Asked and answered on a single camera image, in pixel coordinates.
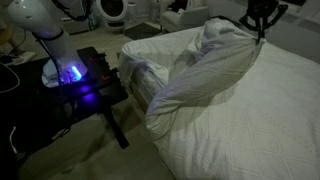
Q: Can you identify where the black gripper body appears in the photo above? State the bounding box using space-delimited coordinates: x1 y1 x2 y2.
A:
246 0 280 20

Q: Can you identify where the white quilted blanket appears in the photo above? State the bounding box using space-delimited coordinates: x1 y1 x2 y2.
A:
144 17 320 180

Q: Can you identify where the white armchair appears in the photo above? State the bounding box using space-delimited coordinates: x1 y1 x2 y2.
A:
160 4 211 33

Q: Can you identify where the white bed sheet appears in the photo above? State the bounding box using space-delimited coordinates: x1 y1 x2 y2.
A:
118 25 208 112

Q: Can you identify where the dark floor mat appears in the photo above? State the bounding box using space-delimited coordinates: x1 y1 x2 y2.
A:
123 22 164 41

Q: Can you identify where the round white litter box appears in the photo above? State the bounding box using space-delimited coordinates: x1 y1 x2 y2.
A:
95 0 130 33

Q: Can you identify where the red black clamp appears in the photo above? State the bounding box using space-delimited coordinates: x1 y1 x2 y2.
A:
100 67 120 82
87 53 108 65

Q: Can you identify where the grey low cabinet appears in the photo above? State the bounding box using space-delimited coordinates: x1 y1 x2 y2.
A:
61 14 90 35

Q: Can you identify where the black robot table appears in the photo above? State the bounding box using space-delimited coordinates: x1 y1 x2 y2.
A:
0 46 131 158

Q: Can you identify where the white slipper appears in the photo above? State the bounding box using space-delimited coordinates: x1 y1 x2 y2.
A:
6 50 37 66

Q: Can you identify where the person bare leg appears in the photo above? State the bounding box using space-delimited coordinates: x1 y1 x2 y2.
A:
0 19 25 53

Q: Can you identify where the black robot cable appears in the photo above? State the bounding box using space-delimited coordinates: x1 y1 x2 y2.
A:
31 0 93 88

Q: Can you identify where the white looped cable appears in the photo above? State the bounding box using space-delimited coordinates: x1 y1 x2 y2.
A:
0 62 21 95

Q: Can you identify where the short white cable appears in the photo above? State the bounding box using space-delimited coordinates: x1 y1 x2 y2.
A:
8 125 19 155

